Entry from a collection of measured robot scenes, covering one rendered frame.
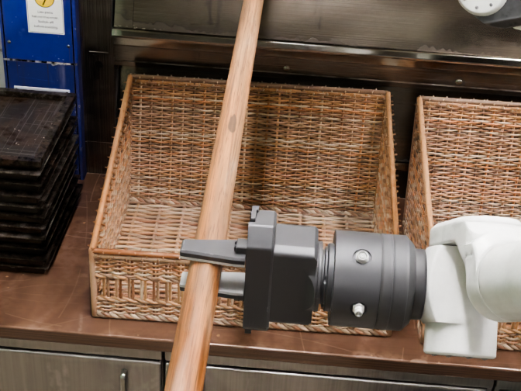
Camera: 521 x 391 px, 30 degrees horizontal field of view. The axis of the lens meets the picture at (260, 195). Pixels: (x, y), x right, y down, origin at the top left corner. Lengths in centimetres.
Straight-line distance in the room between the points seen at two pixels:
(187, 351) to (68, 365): 107
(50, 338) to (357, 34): 85
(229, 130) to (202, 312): 32
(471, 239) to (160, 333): 102
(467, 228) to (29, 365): 118
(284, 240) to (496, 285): 20
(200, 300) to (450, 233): 23
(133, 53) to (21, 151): 38
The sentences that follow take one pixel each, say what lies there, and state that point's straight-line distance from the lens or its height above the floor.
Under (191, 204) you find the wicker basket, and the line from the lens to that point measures 211.
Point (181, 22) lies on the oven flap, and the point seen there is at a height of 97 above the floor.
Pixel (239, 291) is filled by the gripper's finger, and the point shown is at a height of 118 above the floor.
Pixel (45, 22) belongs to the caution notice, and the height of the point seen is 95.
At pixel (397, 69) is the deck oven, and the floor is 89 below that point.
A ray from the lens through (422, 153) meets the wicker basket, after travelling 193.
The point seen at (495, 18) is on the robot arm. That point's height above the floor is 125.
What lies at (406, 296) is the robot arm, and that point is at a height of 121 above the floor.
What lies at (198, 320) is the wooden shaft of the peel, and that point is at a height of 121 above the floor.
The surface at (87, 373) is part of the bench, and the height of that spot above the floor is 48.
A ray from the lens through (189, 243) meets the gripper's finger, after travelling 90.
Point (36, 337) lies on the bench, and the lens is 182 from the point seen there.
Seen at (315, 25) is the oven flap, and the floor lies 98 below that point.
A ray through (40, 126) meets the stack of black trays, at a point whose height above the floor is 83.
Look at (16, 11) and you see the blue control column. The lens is 208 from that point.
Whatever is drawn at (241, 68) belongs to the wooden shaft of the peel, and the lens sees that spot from 125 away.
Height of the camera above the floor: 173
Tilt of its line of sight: 32 degrees down
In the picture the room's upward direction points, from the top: 4 degrees clockwise
